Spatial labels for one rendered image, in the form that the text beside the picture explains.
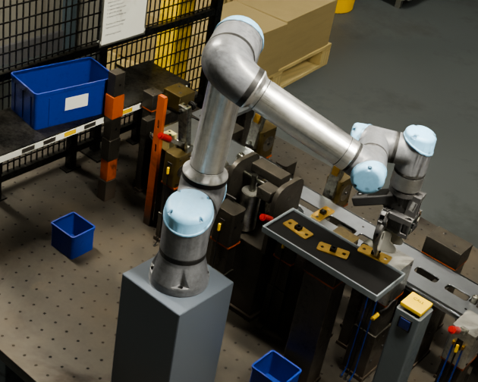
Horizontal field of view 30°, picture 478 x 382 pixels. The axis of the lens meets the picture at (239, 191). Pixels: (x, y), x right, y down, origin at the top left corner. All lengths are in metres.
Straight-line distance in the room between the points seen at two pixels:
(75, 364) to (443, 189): 2.97
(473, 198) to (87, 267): 2.74
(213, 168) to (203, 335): 0.43
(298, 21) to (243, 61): 3.69
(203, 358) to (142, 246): 0.73
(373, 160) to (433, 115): 3.90
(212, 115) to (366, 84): 3.98
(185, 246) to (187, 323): 0.20
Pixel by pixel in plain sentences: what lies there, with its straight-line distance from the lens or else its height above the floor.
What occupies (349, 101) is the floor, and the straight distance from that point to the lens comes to 5.75.
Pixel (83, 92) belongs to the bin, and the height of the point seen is 1.13.
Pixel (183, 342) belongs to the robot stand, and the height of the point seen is 0.99.
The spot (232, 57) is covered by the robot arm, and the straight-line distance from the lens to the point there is 1.92.
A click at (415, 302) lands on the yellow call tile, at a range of 2.28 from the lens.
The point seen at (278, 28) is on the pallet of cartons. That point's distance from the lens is 5.37.
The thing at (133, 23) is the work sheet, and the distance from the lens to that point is 3.31.
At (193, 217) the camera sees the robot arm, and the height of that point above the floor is 1.32.
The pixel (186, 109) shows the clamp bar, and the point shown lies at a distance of 2.76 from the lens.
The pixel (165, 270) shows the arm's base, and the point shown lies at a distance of 2.19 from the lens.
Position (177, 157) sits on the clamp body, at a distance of 2.82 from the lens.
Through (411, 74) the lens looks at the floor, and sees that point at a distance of 6.34.
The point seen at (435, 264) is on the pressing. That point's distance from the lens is 2.71.
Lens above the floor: 2.53
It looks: 33 degrees down
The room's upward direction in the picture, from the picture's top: 11 degrees clockwise
